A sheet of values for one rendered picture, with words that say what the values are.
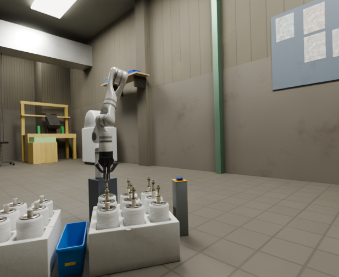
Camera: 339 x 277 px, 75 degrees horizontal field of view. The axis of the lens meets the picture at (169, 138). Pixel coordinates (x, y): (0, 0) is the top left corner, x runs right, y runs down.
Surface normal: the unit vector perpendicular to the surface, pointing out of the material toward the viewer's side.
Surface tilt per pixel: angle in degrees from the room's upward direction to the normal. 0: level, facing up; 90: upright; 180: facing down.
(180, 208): 90
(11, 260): 90
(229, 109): 90
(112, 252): 90
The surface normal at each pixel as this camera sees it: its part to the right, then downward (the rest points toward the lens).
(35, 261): 0.33, -0.01
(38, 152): 0.74, -0.02
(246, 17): -0.70, 0.02
